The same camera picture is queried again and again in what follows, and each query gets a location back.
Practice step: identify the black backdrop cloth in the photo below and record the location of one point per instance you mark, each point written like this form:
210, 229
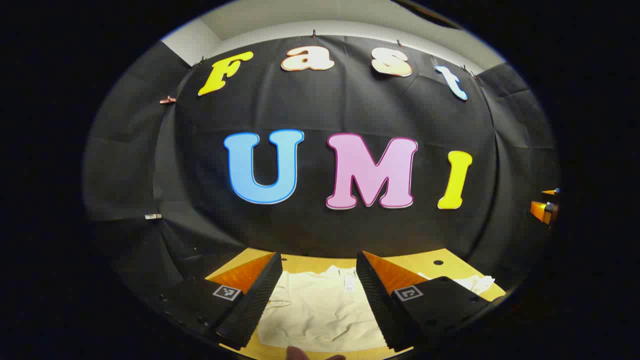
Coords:
320, 102

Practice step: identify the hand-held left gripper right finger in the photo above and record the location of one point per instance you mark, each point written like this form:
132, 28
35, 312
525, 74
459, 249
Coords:
377, 300

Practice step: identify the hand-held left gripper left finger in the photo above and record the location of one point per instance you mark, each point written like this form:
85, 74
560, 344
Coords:
260, 295

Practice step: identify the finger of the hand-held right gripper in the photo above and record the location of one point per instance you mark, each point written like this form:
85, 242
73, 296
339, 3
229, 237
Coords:
541, 211
551, 192

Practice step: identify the pink cloth clip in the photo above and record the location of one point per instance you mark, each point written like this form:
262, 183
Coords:
168, 100

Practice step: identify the white long-sleeved garment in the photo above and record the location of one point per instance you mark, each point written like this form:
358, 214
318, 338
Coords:
320, 310

